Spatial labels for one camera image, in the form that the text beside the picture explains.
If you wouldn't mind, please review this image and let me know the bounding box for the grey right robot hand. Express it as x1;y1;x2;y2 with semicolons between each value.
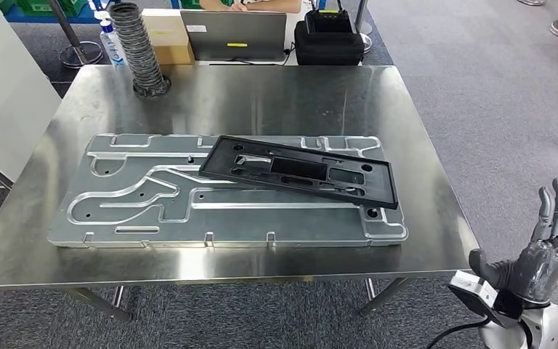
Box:
468;177;558;305

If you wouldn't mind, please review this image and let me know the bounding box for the black plastic frame part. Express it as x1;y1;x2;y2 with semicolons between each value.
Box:
198;135;400;210

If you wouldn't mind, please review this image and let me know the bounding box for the stainless steel workbench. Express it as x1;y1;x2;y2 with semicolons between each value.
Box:
0;65;480;324

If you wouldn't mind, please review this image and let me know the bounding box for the blue storage shelf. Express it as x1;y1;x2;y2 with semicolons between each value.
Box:
4;0;184;25

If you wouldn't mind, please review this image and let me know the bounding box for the grey laptop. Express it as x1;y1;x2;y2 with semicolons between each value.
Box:
180;10;288;63

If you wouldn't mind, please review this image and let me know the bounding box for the cardboard box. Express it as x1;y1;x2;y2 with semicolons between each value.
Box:
142;8;196;66

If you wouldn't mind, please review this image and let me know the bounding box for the black yellow radio device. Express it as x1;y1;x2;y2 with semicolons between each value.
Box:
304;0;355;35

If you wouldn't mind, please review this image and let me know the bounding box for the black carrying case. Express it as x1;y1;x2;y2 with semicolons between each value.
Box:
293;19;365;67

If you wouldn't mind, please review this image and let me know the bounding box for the clear water bottle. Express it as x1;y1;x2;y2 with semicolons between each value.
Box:
97;10;127;68

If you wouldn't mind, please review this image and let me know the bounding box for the green plastic crate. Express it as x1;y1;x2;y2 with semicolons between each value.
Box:
16;0;89;17

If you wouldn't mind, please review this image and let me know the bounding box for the aluminium fixture plate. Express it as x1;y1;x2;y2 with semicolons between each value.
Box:
47;134;410;249

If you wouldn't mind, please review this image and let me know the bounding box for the white cabinet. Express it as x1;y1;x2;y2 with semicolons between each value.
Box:
0;8;62;184

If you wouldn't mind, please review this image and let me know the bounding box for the black camera bracket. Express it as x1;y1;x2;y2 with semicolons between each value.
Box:
493;289;526;323

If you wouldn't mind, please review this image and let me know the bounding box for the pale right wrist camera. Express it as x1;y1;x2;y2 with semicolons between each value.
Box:
447;270;518;329

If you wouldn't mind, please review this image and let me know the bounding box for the black laptop cable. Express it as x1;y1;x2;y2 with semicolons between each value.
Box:
209;42;296;66

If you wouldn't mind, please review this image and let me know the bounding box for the black camera cable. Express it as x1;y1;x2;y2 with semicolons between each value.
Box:
425;315;493;349

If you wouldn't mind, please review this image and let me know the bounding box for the grey corrugated hose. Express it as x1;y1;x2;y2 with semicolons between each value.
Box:
109;2;172;100

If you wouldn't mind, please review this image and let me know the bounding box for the steel stanchion post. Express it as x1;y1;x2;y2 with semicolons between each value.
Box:
47;0;105;69
354;0;374;55

